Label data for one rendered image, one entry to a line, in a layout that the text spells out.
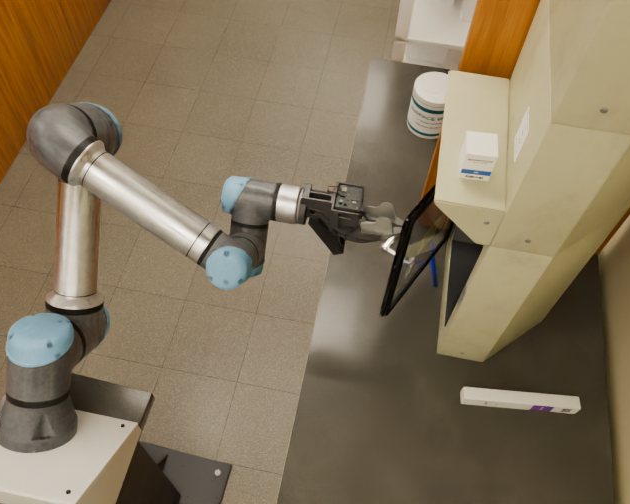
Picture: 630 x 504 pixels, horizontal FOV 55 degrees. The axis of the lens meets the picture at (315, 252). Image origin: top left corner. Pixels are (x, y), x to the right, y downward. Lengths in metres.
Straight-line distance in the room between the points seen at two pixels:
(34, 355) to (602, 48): 1.04
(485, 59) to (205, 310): 1.69
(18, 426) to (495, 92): 1.09
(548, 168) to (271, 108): 2.46
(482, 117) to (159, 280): 1.84
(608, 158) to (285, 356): 1.78
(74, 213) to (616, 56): 0.98
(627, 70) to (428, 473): 0.91
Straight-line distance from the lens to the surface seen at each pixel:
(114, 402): 1.48
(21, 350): 1.26
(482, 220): 1.04
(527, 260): 1.14
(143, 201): 1.10
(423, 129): 1.86
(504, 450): 1.47
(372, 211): 1.20
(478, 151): 1.01
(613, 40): 0.80
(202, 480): 2.35
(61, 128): 1.15
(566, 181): 0.97
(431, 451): 1.42
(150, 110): 3.35
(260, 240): 1.20
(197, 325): 2.57
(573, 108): 0.87
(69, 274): 1.34
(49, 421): 1.32
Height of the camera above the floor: 2.29
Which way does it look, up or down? 57 degrees down
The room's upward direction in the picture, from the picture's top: 3 degrees clockwise
